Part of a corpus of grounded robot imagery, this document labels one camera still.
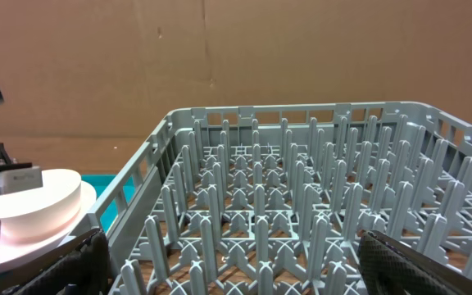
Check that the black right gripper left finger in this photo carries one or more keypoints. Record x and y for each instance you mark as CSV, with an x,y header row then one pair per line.
x,y
85,270

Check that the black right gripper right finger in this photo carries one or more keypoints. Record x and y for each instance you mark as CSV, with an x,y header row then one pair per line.
x,y
390,267

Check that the grey dishwasher rack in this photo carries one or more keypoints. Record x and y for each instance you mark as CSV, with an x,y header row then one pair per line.
x,y
275,199

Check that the white paper cup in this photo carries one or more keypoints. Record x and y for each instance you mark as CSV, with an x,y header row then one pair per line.
x,y
36,221

